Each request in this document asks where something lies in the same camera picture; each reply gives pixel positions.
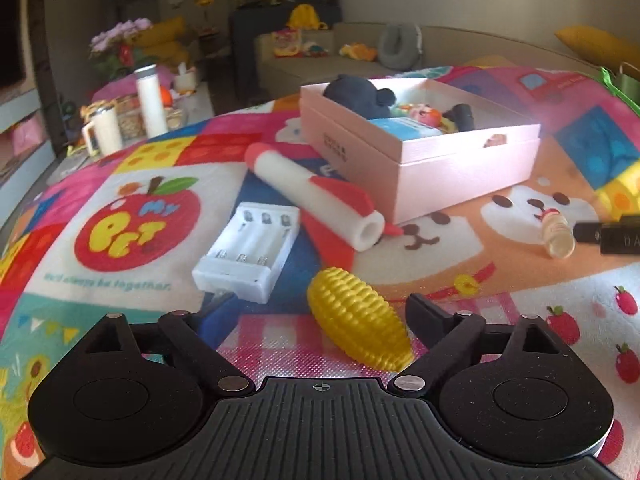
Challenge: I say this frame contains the beige sofa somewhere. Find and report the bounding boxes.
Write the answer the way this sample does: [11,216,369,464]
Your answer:
[254,22,640,106]

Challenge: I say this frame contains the yellow cushioned chair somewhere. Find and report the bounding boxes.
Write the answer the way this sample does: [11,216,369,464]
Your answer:
[134,16,192,69]

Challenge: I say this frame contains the purple potted flowers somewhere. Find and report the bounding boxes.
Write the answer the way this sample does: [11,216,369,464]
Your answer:
[89,17,154,79]

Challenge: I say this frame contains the grey wall shelf unit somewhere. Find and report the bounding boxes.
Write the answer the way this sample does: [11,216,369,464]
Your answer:
[0,87,56,221]

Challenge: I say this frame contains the pink gift bag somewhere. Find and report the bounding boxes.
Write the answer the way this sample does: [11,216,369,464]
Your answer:
[9,112,46,156]

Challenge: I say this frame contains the yellow backpack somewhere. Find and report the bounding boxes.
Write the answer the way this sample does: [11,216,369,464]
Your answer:
[285,3,329,31]

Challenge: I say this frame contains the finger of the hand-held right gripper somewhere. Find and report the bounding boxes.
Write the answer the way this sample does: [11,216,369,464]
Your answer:
[572,218,604,246]

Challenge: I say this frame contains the black plush toy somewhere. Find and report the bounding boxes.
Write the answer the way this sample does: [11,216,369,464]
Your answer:
[322,73,399,120]

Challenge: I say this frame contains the white coffee table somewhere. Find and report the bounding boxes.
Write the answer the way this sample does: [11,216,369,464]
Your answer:
[64,82,216,161]

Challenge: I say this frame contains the red and white foam rocket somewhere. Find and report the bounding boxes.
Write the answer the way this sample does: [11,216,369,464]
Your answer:
[244,142,404,271]

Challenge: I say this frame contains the green ribbon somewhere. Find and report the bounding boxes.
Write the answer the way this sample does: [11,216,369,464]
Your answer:
[599,67,640,111]

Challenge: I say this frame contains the white lidded mug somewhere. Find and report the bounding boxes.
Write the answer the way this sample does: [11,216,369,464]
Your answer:
[82,107,124,156]

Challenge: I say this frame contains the small black device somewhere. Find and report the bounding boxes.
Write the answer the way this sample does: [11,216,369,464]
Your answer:
[444,103,475,132]

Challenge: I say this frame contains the grey neck pillow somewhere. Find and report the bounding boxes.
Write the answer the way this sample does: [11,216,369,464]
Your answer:
[377,22,424,71]

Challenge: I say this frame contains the white thermos bottle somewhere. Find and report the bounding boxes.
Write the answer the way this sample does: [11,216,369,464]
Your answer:
[135,64,169,139]

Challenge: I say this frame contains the yellow corn toy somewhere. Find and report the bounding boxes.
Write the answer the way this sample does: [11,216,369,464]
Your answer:
[307,267,415,372]

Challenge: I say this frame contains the white battery charger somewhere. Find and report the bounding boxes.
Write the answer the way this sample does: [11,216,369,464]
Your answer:
[192,201,302,305]

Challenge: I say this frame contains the colourful play mat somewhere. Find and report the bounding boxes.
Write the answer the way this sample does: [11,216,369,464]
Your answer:
[0,62,640,480]

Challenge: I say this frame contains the orange plush toy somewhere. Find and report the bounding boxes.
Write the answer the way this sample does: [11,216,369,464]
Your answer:
[339,42,379,61]

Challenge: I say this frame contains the white tissue box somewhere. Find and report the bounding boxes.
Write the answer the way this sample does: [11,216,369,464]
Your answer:
[172,62,196,94]

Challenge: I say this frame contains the small beige drink bottle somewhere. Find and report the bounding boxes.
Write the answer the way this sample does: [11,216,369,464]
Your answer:
[538,208,576,260]

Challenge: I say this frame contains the blue tissue pack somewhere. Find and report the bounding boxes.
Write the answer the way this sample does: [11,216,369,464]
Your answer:
[369,116,444,141]

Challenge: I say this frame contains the black television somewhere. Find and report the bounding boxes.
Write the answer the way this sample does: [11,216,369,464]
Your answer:
[0,0,26,91]

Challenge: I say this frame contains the yellow cushion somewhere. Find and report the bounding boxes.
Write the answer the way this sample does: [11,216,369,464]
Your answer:
[554,24,640,69]

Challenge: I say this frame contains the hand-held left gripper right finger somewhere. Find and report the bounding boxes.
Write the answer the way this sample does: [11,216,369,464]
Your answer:
[389,292,567,397]

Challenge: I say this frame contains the dark cabinet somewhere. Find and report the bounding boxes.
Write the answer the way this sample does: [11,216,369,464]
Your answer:
[228,2,341,104]

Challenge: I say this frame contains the clear snack jar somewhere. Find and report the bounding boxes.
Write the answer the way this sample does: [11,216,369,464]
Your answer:
[115,94,146,141]

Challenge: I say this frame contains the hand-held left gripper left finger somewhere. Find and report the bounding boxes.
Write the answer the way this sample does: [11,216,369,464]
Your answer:
[80,292,255,397]

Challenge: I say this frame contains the pink cardboard box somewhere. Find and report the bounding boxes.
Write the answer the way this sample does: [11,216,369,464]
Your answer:
[299,77,542,226]

